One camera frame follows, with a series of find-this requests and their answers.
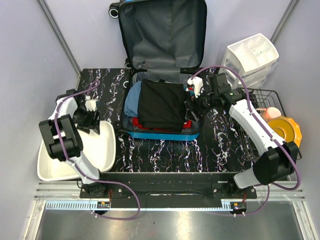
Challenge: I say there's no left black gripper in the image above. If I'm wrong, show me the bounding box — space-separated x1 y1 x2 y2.
73 106 101 134

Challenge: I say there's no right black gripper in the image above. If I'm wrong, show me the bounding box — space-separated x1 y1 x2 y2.
184 85 218 123

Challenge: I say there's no black garment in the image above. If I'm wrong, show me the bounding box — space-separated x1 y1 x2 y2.
137 79 187 133

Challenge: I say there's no blue garment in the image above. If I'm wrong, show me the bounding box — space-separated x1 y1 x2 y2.
124 81 142 118

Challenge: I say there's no blue fish print suitcase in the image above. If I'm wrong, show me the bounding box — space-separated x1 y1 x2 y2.
107 0 208 141

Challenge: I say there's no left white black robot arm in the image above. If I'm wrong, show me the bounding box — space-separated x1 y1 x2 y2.
38 89 108 198

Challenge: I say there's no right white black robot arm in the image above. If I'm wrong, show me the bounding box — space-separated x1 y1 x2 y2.
186 73 299 199

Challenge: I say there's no red garment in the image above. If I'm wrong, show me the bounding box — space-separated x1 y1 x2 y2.
130 117 192 132

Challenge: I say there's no white plastic basin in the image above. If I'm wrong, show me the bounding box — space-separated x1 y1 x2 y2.
37 121 116 182

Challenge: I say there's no teal white striped towel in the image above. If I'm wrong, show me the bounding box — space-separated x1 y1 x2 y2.
183 85 195 96

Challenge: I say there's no pink cup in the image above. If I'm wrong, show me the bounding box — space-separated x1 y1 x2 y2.
255 107 282 122

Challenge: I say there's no white plastic drawer organizer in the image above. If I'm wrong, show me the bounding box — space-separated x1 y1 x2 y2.
219 33 279 89

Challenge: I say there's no yellow scalloped plate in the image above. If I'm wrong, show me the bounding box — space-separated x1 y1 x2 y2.
267 116 302 148

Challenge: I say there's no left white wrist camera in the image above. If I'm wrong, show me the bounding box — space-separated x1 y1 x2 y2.
84 95 99 112

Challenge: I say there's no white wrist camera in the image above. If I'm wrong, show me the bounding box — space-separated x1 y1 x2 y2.
84 95 99 112
187 76 204 98

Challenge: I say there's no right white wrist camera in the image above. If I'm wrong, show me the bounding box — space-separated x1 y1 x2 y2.
187 76 204 98

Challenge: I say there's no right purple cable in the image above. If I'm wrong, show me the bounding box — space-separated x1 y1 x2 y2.
188 65 301 216

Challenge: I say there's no purple cable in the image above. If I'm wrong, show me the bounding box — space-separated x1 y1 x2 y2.
56 79 141 221
188 65 301 216

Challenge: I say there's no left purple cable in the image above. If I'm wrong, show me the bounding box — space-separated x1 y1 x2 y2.
56 79 141 221

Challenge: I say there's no black wire dish rack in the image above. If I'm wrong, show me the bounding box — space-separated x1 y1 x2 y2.
237 89 302 161

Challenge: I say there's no aluminium slotted rail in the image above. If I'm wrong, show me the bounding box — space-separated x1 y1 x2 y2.
34 181 305 212

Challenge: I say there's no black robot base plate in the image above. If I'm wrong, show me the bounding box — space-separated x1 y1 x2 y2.
79 172 262 200

